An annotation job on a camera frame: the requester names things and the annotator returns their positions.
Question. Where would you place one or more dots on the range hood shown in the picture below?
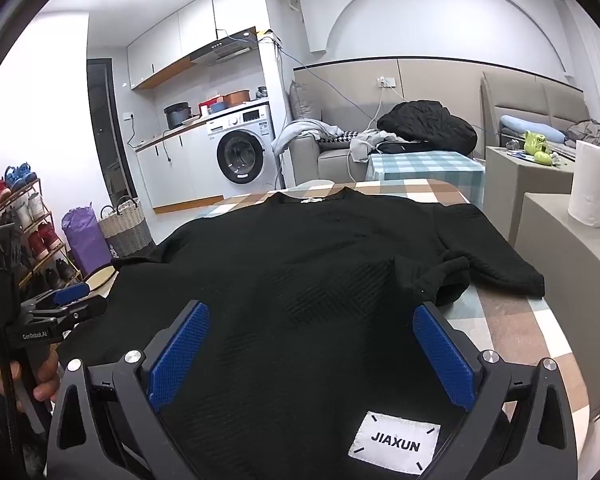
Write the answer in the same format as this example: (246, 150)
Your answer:
(220, 50)

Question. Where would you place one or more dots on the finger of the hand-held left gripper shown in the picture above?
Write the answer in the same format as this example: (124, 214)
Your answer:
(74, 291)
(82, 309)

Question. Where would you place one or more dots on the white wall cabinets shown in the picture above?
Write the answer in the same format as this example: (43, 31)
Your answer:
(165, 45)

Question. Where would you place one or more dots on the black quilted jacket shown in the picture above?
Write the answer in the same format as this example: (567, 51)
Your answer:
(425, 122)

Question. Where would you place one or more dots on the white washing machine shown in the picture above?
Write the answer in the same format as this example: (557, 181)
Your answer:
(240, 155)

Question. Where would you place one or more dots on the blue pillow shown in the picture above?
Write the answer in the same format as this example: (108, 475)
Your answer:
(520, 124)

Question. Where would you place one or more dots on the brown checked tablecloth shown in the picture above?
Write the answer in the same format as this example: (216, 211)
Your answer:
(520, 320)

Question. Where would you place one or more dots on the woven laundry basket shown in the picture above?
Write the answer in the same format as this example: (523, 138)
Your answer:
(125, 232)

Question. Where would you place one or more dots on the grey padded headboard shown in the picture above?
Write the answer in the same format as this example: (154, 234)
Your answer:
(525, 95)

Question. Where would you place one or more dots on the houndstooth cushion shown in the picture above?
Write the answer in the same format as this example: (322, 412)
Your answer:
(342, 136)

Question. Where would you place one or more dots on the grey hoodie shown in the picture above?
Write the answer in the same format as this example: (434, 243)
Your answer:
(300, 132)

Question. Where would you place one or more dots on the person's left hand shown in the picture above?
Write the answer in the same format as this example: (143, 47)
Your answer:
(46, 375)

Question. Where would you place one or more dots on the round wooden stool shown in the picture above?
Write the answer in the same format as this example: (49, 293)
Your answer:
(97, 277)

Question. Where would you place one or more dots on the grey blanket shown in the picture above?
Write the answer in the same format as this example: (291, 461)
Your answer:
(590, 132)

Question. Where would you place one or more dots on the person's left forearm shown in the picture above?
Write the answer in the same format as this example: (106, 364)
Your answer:
(0, 440)

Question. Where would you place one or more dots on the white round stool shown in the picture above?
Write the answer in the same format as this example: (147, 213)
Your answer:
(315, 183)

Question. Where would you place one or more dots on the copper cooking pot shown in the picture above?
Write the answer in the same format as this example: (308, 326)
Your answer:
(237, 97)

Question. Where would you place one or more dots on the black cooking pot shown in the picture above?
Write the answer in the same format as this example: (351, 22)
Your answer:
(177, 116)

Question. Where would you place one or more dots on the white grey garment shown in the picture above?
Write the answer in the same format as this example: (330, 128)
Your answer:
(370, 142)

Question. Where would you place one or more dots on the green figurine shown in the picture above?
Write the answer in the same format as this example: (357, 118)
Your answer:
(535, 142)

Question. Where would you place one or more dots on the blue checked tablecloth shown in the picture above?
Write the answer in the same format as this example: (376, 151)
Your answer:
(420, 167)

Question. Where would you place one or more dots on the white base cabinet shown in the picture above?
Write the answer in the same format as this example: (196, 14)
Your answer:
(180, 170)

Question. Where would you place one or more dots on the white paper towel roll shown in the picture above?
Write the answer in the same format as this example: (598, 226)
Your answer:
(592, 185)

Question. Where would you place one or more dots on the grey sofa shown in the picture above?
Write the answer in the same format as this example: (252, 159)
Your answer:
(330, 160)

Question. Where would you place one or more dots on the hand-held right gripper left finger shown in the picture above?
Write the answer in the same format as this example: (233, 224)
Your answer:
(180, 355)

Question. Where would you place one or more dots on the grey bedside cabinet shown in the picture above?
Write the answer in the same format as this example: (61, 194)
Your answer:
(545, 240)
(520, 180)

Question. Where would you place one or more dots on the shoe rack with shoes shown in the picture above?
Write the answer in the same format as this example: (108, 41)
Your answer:
(30, 220)

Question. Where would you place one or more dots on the white wall socket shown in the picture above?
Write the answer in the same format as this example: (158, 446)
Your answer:
(385, 82)

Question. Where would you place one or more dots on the dark door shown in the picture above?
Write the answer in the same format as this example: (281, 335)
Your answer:
(105, 125)

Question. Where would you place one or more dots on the purple bag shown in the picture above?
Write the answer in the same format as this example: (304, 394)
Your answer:
(82, 240)

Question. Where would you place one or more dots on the black knit sweater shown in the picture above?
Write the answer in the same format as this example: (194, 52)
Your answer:
(290, 270)

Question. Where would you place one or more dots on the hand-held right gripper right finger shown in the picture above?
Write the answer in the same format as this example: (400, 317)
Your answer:
(440, 360)

